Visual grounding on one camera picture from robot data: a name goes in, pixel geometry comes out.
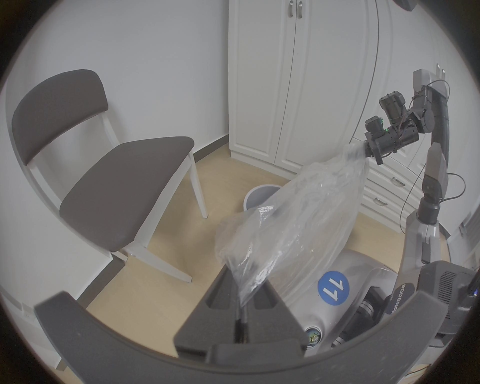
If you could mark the clear plastic bag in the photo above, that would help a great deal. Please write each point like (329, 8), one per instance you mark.
(300, 217)

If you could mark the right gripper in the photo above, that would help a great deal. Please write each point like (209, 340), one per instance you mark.
(393, 138)

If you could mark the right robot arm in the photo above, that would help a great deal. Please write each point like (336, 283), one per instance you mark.
(435, 168)

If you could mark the white trash bin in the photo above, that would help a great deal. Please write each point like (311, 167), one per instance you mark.
(251, 197)

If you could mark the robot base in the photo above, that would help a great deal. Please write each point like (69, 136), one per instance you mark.
(356, 270)

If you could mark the grey and white chair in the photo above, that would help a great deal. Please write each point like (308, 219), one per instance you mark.
(123, 180)

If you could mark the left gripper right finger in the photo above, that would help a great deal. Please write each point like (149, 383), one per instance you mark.
(277, 322)

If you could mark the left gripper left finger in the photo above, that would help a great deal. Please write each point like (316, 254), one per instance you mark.
(210, 318)

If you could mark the white wardrobe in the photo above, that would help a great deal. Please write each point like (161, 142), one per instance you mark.
(262, 75)

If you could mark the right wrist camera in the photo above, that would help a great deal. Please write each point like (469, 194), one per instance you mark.
(374, 124)

